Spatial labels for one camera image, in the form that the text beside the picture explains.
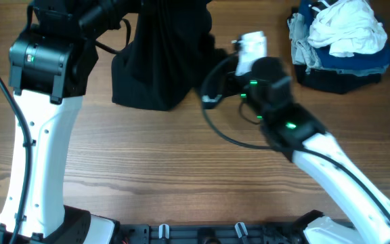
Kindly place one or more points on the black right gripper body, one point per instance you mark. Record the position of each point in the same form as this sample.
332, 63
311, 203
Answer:
229, 80

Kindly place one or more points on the black t-shirt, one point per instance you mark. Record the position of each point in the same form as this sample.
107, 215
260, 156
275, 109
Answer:
172, 52

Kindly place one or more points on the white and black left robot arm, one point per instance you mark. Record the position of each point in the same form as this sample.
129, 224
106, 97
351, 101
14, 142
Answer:
50, 63

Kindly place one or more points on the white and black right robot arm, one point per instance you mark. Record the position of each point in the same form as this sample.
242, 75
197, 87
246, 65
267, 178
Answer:
293, 131

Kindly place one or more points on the grey crumpled garment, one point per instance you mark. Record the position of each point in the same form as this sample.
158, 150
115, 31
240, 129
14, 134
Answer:
302, 53

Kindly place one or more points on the white crumpled garment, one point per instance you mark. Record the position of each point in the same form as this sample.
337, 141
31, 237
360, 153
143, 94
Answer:
346, 27

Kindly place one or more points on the blue folded garment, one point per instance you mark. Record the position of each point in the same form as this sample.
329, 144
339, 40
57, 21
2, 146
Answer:
357, 62

